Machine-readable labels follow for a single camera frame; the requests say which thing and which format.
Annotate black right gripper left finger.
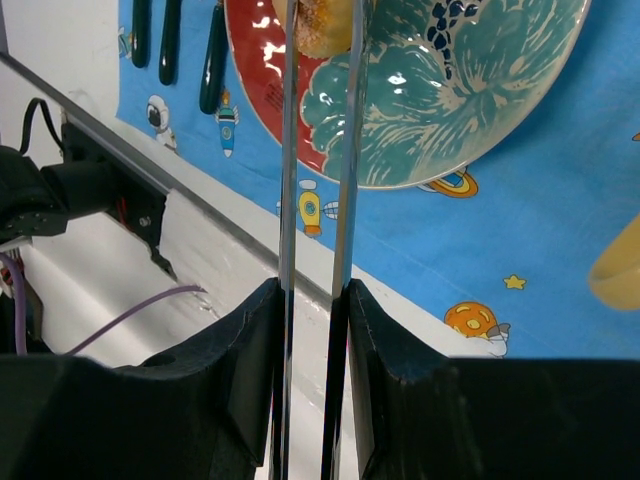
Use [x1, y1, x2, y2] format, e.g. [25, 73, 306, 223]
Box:
[1, 279, 279, 479]

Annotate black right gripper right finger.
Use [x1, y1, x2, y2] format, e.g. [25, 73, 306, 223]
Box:
[349, 280, 639, 479]

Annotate sugared ring doughnut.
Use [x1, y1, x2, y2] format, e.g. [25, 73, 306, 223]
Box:
[294, 0, 354, 59]

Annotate metal food tongs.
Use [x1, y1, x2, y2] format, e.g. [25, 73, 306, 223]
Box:
[269, 1, 374, 479]

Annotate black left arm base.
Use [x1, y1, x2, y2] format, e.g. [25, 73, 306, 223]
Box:
[0, 97, 179, 356]

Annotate blue space-print placemat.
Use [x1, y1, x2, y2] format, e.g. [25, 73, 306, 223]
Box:
[117, 1, 639, 359]

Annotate cream yellow mug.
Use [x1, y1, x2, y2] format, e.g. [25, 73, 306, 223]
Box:
[588, 216, 639, 311]

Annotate red and teal plate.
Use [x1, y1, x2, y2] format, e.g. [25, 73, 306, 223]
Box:
[225, 0, 591, 190]

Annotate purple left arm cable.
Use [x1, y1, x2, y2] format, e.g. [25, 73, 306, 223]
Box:
[0, 252, 209, 357]

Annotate gold spoon dark handle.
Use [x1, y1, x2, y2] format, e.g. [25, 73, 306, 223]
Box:
[199, 1, 228, 115]

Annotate gold knife dark handle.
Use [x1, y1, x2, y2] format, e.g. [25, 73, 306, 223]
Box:
[158, 0, 182, 86]

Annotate gold fork dark handle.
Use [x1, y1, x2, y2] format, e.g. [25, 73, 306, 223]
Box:
[131, 0, 151, 68]

